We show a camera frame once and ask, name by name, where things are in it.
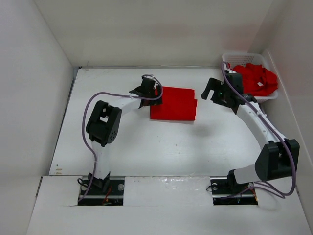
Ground red t-shirt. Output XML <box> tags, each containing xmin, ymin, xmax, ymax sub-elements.
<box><xmin>150</xmin><ymin>87</ymin><xmax>198</xmax><ymax>121</ymax></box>

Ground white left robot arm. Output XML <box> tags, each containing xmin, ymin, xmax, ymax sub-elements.
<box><xmin>82</xmin><ymin>74</ymin><xmax>163</xmax><ymax>194</ymax></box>

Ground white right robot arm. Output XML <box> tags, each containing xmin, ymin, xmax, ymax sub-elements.
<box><xmin>201</xmin><ymin>73</ymin><xmax>300</xmax><ymax>193</ymax></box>

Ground red t-shirts in basket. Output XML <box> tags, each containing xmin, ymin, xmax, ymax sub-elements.
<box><xmin>233</xmin><ymin>63</ymin><xmax>278</xmax><ymax>96</ymax></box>

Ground white plastic basket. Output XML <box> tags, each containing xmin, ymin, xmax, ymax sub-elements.
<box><xmin>222</xmin><ymin>52</ymin><xmax>278</xmax><ymax>103</ymax></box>

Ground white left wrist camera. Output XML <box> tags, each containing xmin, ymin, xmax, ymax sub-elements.
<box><xmin>142</xmin><ymin>74</ymin><xmax>155</xmax><ymax>80</ymax></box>

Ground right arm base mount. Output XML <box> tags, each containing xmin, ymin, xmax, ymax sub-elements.
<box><xmin>206</xmin><ymin>176</ymin><xmax>258</xmax><ymax>206</ymax></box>

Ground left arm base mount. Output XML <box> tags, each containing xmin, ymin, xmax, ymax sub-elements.
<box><xmin>77</xmin><ymin>176</ymin><xmax>125</xmax><ymax>206</ymax></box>

